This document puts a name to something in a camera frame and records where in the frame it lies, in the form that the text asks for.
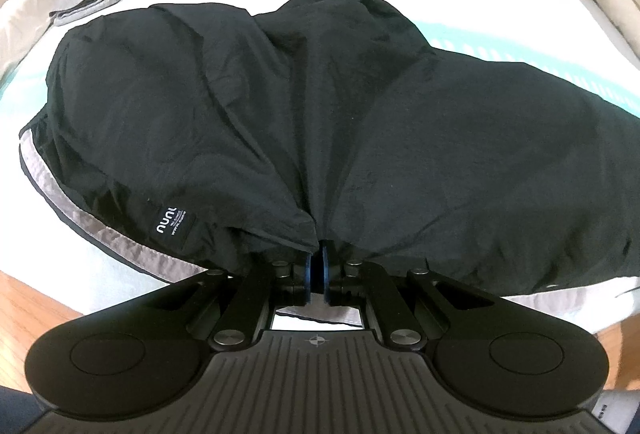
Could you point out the person's white sock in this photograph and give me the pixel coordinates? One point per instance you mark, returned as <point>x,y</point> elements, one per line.
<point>616,406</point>

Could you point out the black pants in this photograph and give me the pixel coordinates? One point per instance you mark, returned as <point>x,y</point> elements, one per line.
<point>310,114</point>

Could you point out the person's dark trouser leg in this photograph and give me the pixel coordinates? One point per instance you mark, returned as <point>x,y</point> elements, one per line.
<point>17,409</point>

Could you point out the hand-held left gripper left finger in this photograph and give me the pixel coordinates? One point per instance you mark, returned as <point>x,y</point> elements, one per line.
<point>305,275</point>

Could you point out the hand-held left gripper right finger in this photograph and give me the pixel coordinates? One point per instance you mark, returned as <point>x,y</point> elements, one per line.
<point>325,274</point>

